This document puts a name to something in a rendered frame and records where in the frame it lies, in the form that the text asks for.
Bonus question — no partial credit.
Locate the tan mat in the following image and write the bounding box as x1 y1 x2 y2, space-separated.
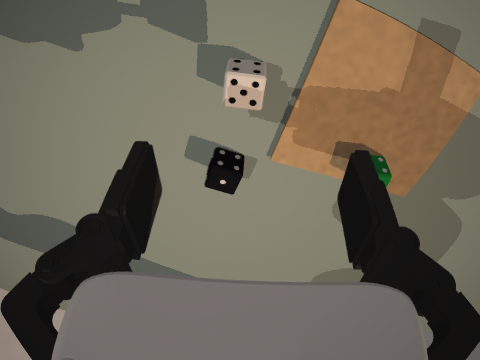
270 0 480 197

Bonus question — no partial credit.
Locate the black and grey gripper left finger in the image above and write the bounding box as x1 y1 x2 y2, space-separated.
1 141 162 360

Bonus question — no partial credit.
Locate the green die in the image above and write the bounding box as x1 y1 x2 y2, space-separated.
371 155 392 188

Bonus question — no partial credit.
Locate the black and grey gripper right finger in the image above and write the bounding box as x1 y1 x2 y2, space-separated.
338 150 480 360

